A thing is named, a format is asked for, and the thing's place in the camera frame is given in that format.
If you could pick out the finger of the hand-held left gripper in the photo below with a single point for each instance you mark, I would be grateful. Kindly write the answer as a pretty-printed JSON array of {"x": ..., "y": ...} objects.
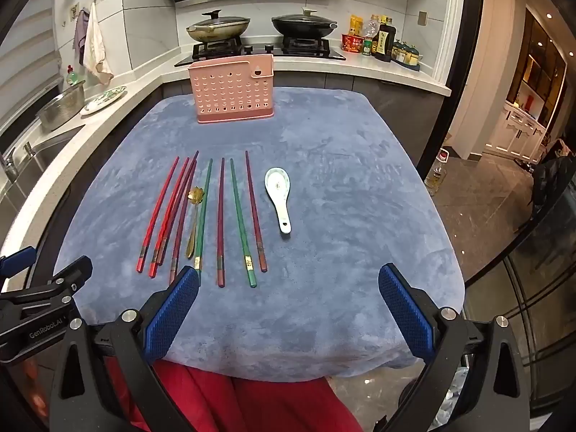
[
  {"x": 15, "y": 263},
  {"x": 67, "y": 279}
]

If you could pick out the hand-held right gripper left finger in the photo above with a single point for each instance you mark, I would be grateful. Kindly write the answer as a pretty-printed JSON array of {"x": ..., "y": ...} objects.
[{"x": 173, "y": 310}]

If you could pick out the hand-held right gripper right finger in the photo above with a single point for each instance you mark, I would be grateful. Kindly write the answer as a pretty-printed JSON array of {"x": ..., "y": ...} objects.
[{"x": 407, "y": 310}]

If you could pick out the dark red chopstick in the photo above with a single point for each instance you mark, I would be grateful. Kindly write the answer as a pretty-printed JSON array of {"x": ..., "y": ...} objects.
[
  {"x": 185, "y": 189},
  {"x": 182, "y": 234},
  {"x": 254, "y": 211},
  {"x": 221, "y": 220}
]

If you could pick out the green chopstick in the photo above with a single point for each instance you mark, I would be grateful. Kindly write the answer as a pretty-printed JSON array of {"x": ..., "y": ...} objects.
[
  {"x": 205, "y": 207},
  {"x": 242, "y": 220}
]

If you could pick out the gold flower spoon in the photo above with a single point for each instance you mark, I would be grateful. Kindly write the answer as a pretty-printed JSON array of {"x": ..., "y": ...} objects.
[{"x": 194, "y": 194}]

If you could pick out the white ceramic spoon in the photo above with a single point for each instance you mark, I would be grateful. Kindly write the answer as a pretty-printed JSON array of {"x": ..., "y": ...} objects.
[{"x": 276, "y": 184}]

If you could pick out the pink perforated utensil holder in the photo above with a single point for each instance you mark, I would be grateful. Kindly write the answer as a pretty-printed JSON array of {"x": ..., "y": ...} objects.
[{"x": 229, "y": 94}]

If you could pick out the chrome faucet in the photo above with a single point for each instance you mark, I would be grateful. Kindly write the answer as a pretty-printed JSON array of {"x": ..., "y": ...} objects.
[{"x": 10, "y": 164}]

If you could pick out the stainless steel sink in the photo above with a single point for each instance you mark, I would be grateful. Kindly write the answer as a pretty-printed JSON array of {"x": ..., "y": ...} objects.
[{"x": 45, "y": 148}]

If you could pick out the red garment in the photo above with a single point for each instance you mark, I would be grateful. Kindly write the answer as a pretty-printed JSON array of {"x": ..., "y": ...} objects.
[{"x": 252, "y": 405}]

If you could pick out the cooking oil bottle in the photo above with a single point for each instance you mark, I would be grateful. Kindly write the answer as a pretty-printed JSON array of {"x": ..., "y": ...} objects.
[{"x": 435, "y": 177}]

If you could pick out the blue plush blanket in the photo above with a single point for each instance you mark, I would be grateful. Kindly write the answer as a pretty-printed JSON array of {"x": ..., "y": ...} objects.
[{"x": 337, "y": 189}]

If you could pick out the stainless steel basin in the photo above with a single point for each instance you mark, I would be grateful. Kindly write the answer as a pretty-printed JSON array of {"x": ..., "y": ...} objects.
[{"x": 58, "y": 110}]

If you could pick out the patterned plate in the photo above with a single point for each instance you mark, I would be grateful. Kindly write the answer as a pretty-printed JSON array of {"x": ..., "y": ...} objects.
[{"x": 105, "y": 98}]

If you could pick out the green dish soap bottle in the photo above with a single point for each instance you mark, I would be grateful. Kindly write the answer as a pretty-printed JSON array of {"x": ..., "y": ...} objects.
[{"x": 72, "y": 78}]

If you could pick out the dark jacket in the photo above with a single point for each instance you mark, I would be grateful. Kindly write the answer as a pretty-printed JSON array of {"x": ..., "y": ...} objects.
[{"x": 551, "y": 180}]

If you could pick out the white window blinds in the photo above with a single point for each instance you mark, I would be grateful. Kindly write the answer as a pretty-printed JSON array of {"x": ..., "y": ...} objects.
[{"x": 27, "y": 63}]

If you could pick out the white sideboard cabinet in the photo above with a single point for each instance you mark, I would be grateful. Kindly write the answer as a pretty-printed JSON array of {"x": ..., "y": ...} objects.
[{"x": 517, "y": 132}]

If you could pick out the white hanging towel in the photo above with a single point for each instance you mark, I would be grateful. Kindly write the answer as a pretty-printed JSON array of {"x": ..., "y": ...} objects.
[{"x": 95, "y": 49}]

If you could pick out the purple hanging cloth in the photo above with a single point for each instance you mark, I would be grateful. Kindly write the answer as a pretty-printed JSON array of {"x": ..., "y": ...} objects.
[{"x": 80, "y": 31}]

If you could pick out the green seasoning jar set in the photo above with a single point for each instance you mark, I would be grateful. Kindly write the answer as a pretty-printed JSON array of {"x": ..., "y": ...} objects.
[{"x": 405, "y": 56}]

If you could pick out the small green-lidded jar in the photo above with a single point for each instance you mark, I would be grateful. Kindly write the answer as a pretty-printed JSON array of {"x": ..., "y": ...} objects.
[{"x": 368, "y": 48}]

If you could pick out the dark soy sauce bottle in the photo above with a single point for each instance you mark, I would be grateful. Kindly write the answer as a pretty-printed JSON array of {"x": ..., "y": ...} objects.
[{"x": 383, "y": 42}]

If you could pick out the black glass gas stove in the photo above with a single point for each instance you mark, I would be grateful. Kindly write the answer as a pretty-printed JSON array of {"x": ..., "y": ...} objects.
[{"x": 261, "y": 54}]

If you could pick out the red instant noodle cup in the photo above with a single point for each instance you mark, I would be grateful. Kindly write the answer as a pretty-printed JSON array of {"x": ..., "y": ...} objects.
[{"x": 352, "y": 44}]

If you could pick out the cream wok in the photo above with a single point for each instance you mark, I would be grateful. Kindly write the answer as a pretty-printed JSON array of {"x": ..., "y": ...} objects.
[{"x": 211, "y": 34}]

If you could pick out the clear plastic bottle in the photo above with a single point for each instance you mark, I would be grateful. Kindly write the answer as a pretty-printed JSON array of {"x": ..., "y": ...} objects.
[{"x": 371, "y": 27}]

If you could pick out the yellow seasoning packet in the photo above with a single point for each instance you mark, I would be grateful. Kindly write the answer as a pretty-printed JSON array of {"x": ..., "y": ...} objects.
[{"x": 355, "y": 24}]

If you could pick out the glass wok lid black knob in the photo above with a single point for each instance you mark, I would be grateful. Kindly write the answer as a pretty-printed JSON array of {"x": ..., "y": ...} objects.
[{"x": 222, "y": 21}]

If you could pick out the black wok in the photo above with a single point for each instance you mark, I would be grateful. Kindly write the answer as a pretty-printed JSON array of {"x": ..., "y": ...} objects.
[{"x": 301, "y": 31}]

